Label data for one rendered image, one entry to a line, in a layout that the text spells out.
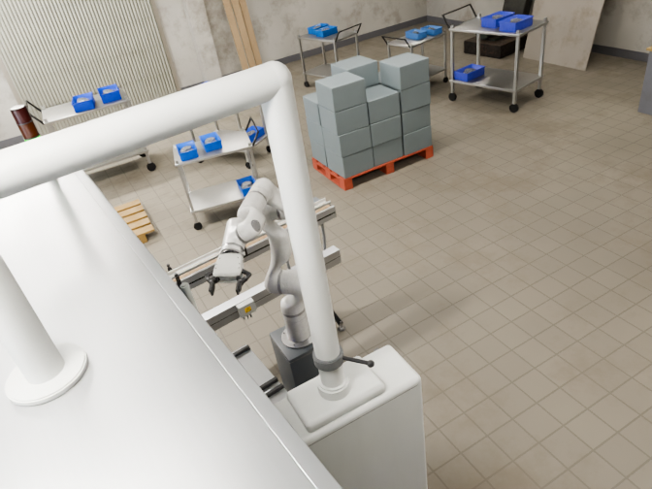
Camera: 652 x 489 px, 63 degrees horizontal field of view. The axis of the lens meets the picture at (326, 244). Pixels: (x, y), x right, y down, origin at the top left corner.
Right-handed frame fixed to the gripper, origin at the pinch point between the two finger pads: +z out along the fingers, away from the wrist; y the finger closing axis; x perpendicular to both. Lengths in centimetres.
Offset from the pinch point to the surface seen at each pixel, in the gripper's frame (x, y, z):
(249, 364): -90, 12, -20
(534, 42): -310, -310, -691
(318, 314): 33, -38, 32
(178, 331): 56, -12, 51
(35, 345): 68, 8, 60
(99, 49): -263, 382, -676
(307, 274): 46, -36, 29
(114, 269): 49, 11, 28
